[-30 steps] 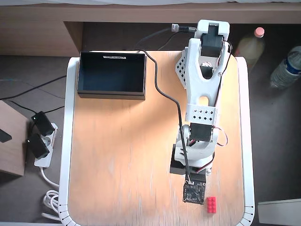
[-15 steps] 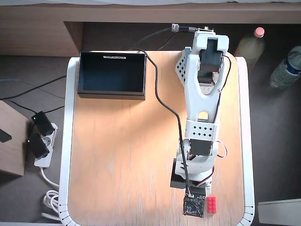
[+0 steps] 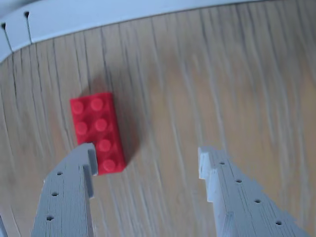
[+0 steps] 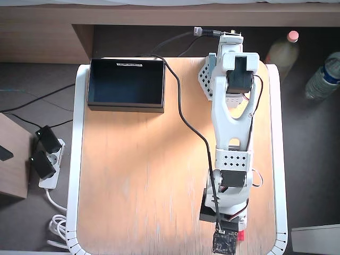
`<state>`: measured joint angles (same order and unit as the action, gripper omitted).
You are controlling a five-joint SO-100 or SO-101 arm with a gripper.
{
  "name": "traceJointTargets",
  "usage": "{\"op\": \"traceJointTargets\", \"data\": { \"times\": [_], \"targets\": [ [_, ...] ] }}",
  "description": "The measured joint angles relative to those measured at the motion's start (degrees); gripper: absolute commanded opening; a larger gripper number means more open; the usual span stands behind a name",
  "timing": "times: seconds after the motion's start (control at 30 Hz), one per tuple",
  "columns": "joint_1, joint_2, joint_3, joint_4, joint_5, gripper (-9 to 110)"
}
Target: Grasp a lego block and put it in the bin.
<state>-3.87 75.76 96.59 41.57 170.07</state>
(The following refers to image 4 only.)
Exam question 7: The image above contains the brown wooden bed frame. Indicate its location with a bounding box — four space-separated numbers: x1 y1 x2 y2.
0 3 340 64

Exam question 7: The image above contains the black camera usb cable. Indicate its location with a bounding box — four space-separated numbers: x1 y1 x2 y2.
137 28 224 234

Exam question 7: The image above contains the brown wooden box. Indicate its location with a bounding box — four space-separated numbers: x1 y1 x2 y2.
0 111 33 200

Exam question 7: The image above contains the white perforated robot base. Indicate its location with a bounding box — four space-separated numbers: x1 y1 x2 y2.
198 52 216 101

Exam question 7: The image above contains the white bed sheet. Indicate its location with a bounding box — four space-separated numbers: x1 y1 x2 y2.
0 0 340 6

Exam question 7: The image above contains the white power strip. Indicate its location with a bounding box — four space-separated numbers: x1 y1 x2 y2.
38 138 66 190

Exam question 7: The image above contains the juice bottle pink cap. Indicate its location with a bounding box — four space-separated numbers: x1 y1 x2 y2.
264 30 301 77

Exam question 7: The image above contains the black power adapter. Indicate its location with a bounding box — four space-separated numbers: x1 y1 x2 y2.
35 125 62 154
28 150 57 179

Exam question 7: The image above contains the grey usb extension cable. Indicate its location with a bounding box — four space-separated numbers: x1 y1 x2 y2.
152 26 202 54

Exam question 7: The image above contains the black camera circuit board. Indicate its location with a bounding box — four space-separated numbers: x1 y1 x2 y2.
211 227 239 255

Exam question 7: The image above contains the black adapter cable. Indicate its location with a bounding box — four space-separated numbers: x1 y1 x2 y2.
52 118 74 129
12 114 41 131

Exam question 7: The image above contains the clear plastic water bottle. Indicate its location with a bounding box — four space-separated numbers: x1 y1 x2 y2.
304 52 340 101

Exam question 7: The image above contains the small black flat object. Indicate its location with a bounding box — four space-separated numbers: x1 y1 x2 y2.
0 144 14 162

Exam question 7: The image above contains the black cardboard bin box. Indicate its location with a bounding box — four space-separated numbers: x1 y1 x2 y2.
87 57 167 114

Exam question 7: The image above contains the grey white box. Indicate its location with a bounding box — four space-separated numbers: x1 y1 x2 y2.
291 224 340 255

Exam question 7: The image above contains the white power strip cable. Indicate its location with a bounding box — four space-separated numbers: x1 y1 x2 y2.
45 187 70 250

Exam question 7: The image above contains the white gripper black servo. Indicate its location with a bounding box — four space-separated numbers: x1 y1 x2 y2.
199 185 251 232

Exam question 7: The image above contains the long black floor cable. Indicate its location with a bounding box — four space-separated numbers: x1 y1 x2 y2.
0 83 77 114

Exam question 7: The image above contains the white table frame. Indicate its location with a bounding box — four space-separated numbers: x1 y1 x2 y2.
65 63 289 255

